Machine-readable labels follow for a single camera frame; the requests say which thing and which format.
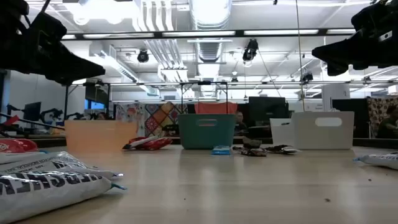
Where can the black computer monitor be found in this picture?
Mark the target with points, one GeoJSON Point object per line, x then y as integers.
{"type": "Point", "coordinates": [360, 119]}
{"type": "Point", "coordinates": [267, 107]}
{"type": "Point", "coordinates": [32, 111]}

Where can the black aluminium rig frame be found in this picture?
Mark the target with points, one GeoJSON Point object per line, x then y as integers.
{"type": "Point", "coordinates": [373, 143]}

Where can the colourful patchwork quilt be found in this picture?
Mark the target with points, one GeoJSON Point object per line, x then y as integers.
{"type": "Point", "coordinates": [155, 118]}

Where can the blue-dark candy bar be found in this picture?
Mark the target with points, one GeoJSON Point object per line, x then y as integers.
{"type": "Point", "coordinates": [250, 152]}

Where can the person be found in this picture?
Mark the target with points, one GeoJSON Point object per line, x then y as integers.
{"type": "Point", "coordinates": [388, 124]}
{"type": "Point", "coordinates": [240, 123]}

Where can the red orange cloth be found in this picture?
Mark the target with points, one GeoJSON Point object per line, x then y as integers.
{"type": "Point", "coordinates": [214, 108]}

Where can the silver ceiling air duct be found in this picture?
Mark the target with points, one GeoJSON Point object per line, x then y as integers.
{"type": "Point", "coordinates": [210, 15]}

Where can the orange translucent plastic basket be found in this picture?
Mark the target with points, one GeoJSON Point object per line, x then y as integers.
{"type": "Point", "coordinates": [99, 137]}

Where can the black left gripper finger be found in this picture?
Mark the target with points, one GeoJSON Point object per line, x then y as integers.
{"type": "Point", "coordinates": [68, 81]}
{"type": "Point", "coordinates": [68, 62]}

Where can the brown polka dot cloth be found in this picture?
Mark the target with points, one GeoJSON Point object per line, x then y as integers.
{"type": "Point", "coordinates": [377, 107]}

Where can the red KitKat candy bar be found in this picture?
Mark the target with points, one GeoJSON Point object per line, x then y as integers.
{"type": "Point", "coordinates": [136, 138]}
{"type": "Point", "coordinates": [160, 143]}
{"type": "Point", "coordinates": [15, 145]}

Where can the white cylinder column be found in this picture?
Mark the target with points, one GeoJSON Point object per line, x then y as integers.
{"type": "Point", "coordinates": [335, 96]}

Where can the teal plastic basket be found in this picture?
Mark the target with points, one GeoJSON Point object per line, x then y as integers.
{"type": "Point", "coordinates": [206, 133]}

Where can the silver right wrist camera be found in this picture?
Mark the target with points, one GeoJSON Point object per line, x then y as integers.
{"type": "Point", "coordinates": [385, 35]}

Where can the black ceiling spotlight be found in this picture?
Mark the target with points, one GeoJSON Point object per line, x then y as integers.
{"type": "Point", "coordinates": [143, 56]}
{"type": "Point", "coordinates": [250, 49]}
{"type": "Point", "coordinates": [307, 76]}

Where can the white plastic basket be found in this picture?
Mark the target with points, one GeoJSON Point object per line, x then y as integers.
{"type": "Point", "coordinates": [323, 137]}

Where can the brown Hershey's candy bar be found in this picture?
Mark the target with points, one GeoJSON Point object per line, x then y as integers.
{"type": "Point", "coordinates": [283, 149]}

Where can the black background robot arm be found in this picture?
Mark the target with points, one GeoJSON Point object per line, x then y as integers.
{"type": "Point", "coordinates": [51, 114]}

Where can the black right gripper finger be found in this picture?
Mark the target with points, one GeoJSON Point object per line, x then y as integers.
{"type": "Point", "coordinates": [345, 51]}
{"type": "Point", "coordinates": [335, 69]}

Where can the red tag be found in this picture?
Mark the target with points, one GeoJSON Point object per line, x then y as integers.
{"type": "Point", "coordinates": [12, 120]}

